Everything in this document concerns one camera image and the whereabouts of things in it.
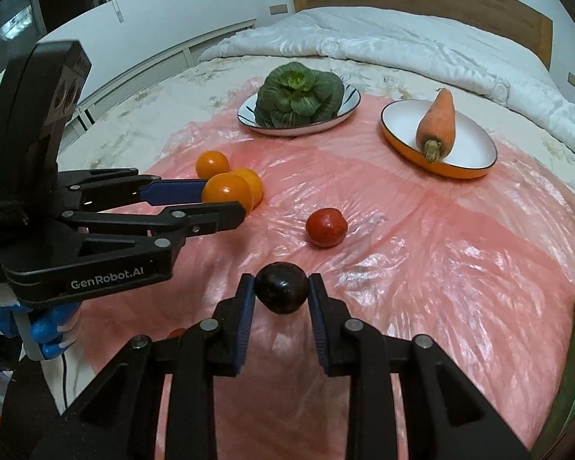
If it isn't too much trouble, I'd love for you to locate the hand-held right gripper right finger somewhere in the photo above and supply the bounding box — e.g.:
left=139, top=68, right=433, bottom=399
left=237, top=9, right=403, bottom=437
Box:
left=308, top=273, right=532, bottom=460

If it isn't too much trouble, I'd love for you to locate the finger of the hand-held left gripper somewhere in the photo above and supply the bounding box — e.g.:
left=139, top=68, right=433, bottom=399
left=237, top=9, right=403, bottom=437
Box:
left=56, top=168, right=210, bottom=212
left=60, top=201, right=247, bottom=263

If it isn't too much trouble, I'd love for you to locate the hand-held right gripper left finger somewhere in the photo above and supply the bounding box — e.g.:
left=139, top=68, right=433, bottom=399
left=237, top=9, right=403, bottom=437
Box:
left=29, top=273, right=257, bottom=460

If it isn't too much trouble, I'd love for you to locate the orange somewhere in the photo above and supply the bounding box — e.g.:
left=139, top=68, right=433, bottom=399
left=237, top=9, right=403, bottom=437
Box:
left=195, top=151, right=231, bottom=179
left=201, top=173, right=254, bottom=212
left=230, top=168, right=264, bottom=210

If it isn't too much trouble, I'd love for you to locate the dark plum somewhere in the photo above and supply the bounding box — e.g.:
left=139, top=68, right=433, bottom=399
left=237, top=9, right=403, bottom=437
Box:
left=254, top=262, right=311, bottom=315

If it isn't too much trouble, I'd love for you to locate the person's left hand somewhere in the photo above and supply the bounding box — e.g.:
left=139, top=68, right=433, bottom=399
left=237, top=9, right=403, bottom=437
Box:
left=0, top=285, right=80, bottom=361

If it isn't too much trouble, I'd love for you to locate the floral bedsheet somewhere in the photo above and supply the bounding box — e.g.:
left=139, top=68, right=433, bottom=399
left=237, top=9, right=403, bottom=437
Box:
left=57, top=55, right=575, bottom=192

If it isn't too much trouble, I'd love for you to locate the pink plastic sheet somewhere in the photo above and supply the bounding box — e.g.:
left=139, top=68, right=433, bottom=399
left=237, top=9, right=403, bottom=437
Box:
left=77, top=77, right=575, bottom=460

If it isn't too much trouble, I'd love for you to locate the leafy green vegetable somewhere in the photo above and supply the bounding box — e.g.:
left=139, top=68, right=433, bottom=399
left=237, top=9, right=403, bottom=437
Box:
left=254, top=63, right=346, bottom=129

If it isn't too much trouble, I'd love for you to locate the white plate with dark rim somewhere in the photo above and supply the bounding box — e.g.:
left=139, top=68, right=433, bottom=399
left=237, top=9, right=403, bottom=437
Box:
left=237, top=84, right=362, bottom=136

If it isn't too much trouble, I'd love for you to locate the carrot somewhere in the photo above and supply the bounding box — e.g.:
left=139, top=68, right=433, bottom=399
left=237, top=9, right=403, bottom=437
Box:
left=416, top=87, right=457, bottom=164

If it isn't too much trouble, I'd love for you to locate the orange and white plate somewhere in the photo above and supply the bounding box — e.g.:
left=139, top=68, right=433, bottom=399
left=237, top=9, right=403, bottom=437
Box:
left=381, top=99, right=498, bottom=179

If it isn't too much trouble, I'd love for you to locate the white duvet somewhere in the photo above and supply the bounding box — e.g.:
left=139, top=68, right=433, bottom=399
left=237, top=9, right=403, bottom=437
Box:
left=199, top=6, right=575, bottom=163

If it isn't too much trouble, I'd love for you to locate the black cable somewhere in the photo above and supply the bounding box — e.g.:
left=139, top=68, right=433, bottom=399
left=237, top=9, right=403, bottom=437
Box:
left=60, top=352, right=72, bottom=415

